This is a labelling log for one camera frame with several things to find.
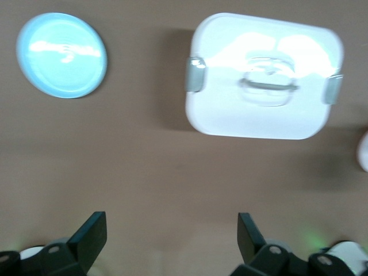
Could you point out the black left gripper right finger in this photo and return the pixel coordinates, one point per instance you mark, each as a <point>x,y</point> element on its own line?
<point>248,238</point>

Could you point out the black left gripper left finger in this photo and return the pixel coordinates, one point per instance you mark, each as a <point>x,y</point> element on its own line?
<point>89,238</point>

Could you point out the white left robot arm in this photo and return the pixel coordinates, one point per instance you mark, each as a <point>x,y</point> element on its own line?
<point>346,254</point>

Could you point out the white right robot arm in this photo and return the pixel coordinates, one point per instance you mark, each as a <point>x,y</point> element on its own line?
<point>363,155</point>

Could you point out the white lidded box grey latches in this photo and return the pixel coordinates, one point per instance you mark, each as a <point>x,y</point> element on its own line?
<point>258,118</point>

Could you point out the light blue round plate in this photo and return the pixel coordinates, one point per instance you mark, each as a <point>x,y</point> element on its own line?
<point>61,57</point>

